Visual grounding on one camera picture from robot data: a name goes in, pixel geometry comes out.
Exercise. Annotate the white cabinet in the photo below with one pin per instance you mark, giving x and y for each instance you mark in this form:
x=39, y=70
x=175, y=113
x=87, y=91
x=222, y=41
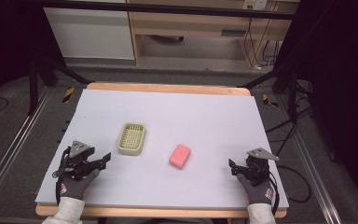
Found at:
x=90, y=34

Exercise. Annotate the pink soap bar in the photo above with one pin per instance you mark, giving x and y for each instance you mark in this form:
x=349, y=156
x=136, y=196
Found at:
x=180, y=156

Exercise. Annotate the wooden desk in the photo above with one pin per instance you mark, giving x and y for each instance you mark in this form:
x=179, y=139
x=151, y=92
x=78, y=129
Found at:
x=199, y=25

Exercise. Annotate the white foam mat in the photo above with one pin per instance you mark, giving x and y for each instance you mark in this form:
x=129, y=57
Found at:
x=167, y=130

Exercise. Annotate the black stand leg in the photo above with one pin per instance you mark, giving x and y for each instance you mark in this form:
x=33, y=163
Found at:
x=33, y=84

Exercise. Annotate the person's right hand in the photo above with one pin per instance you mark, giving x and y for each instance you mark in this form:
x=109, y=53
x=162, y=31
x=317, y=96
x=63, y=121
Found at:
x=256, y=189

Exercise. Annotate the person's left hand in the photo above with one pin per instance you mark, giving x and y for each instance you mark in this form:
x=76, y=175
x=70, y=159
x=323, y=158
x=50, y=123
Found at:
x=75, y=186

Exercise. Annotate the wooden table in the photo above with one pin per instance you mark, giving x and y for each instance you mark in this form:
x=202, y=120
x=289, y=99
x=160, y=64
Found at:
x=167, y=88

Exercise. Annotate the beige soap dish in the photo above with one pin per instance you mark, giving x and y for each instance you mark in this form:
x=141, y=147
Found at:
x=132, y=138

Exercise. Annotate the yellow black striped marker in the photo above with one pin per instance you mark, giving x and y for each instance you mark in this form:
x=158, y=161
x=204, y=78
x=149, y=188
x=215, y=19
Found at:
x=269, y=101
x=68, y=95

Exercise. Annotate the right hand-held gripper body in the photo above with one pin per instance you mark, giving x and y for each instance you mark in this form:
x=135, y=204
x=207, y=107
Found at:
x=258, y=165

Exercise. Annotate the metal floor rail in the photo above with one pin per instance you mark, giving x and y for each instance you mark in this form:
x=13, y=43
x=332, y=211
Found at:
x=313, y=174
x=15, y=143

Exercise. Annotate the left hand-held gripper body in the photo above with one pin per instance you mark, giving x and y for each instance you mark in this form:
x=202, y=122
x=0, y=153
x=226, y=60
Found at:
x=77, y=155

